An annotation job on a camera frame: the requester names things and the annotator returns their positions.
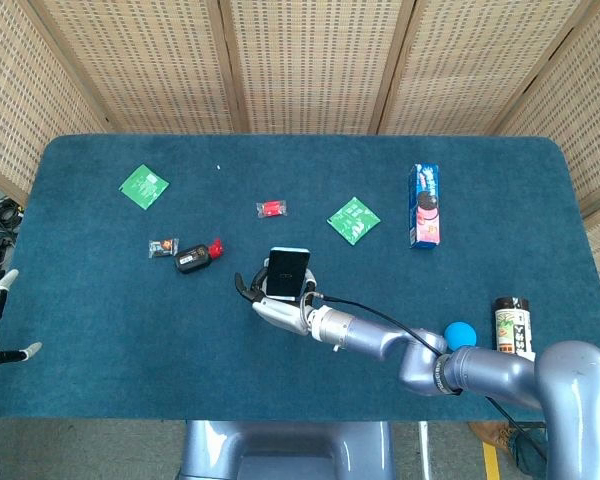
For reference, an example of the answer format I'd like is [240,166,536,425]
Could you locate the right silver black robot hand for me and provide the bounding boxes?
[233,257,319,335]

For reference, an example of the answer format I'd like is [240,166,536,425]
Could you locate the black smartphone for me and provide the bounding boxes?
[265,246,312,302]

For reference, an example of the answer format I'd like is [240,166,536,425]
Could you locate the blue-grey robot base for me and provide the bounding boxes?
[177,419,397,480]

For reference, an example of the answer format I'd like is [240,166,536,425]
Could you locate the black bottle with red cap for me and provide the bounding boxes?
[173,237,225,275]

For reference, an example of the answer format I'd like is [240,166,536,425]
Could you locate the red candy wrapper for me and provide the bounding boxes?
[255,199,288,220]

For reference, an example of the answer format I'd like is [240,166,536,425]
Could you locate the green sachet packet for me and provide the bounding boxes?
[118,163,171,210]
[326,196,383,246]

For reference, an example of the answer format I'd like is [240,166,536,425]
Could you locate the small dark snack wrapper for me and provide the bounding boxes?
[148,238,180,260]

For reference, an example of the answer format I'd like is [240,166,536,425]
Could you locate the blue felt table cover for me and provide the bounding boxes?
[0,133,600,424]

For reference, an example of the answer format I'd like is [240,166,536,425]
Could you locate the blue pink cookie box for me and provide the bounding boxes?
[407,163,442,250]

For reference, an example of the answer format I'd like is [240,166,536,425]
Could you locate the blue ball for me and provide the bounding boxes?
[443,321,479,351]

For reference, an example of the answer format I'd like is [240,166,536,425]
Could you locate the white table leg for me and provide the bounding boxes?
[417,421,433,480]

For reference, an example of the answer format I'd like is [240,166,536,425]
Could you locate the dark labelled drink bottle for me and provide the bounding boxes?
[493,296,536,362]

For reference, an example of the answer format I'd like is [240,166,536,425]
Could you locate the brown shoe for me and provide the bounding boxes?
[467,421,514,452]

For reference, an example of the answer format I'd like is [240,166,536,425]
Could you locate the bamboo folding screen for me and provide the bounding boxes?
[0,0,600,301]

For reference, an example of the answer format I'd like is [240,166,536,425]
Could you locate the blue jeans leg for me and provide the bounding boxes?
[509,427,549,476]

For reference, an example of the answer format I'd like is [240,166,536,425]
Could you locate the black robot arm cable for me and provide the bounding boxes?
[312,292,549,459]

